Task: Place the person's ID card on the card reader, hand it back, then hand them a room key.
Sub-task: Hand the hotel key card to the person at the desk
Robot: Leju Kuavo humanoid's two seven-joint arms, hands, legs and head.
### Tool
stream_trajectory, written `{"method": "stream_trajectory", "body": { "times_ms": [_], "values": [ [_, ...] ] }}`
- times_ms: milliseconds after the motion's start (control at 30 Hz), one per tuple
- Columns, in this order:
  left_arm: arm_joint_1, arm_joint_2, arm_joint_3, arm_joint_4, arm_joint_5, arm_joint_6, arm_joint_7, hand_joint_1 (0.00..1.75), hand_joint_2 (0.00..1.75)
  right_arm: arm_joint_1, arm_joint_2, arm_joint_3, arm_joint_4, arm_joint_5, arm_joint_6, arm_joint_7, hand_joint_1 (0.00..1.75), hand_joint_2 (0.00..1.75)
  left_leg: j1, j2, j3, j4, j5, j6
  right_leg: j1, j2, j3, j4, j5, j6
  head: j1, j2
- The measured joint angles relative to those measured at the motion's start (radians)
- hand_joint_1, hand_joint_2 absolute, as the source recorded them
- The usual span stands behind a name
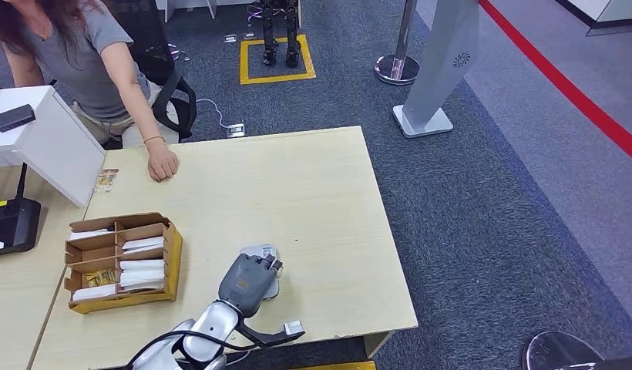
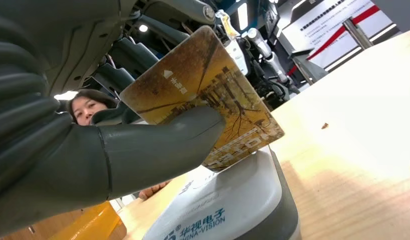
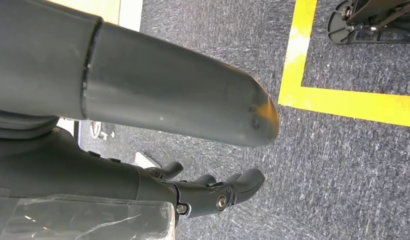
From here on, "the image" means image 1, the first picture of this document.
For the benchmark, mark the gold patterned card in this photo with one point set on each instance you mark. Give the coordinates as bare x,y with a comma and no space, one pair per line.
106,180

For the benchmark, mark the black humanoid robot legs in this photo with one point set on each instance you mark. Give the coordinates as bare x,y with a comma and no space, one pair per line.
268,35

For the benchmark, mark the grey card reader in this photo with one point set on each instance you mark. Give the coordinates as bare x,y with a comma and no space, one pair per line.
257,249

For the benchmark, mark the yellow floor tape square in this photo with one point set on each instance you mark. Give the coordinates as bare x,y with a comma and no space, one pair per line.
275,79
341,366

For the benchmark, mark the grey kiosk stand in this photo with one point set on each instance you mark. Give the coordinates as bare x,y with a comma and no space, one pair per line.
438,61

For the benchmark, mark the chrome stanchion post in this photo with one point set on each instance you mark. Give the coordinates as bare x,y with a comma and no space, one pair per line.
396,69

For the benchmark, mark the black office chair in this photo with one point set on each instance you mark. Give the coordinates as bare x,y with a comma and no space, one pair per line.
152,46

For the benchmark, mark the red floor line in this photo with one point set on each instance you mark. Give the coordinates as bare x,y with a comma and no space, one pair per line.
566,87

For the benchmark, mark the white cabinet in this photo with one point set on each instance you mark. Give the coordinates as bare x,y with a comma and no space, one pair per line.
617,7

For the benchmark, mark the black display stand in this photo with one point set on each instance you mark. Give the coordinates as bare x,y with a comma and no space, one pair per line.
15,224

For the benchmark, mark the person's left forearm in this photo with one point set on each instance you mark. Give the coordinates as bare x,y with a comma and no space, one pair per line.
137,112

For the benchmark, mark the cardboard organizer box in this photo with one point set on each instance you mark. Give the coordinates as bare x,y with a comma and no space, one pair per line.
142,300

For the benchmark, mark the chrome round base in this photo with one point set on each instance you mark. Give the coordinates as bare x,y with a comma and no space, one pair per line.
556,352

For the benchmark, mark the gold card packet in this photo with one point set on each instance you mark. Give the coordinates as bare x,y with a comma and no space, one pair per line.
99,279

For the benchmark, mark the person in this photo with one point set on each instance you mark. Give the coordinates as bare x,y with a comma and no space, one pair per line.
71,56

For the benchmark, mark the person's left hand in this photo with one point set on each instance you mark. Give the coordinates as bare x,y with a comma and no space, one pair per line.
163,163

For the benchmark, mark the white key card sleeve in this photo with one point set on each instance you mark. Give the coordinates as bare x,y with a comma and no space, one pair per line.
141,280
141,265
89,235
142,245
94,293

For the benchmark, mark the black adapter box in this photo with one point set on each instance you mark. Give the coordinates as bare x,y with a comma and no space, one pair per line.
13,118

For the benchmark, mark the white display panel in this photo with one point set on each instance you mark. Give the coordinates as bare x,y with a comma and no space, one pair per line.
40,148

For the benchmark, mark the white desk frame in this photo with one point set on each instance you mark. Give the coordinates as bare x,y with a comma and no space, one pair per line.
162,7

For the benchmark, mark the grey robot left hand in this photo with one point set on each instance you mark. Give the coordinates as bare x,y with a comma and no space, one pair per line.
244,283

